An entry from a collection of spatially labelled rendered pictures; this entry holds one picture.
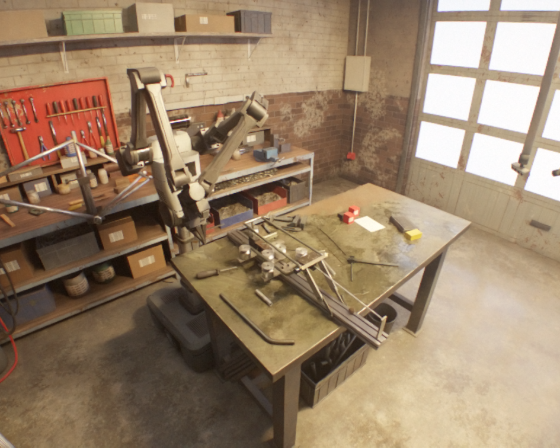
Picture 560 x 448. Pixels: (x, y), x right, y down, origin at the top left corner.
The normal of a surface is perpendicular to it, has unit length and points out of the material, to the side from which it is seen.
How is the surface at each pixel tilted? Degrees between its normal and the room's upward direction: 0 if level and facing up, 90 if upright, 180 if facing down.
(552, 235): 90
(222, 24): 87
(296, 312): 0
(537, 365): 0
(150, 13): 91
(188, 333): 0
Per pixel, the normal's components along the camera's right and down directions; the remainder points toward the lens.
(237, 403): 0.00, -0.87
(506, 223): -0.77, 0.31
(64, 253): 0.63, 0.37
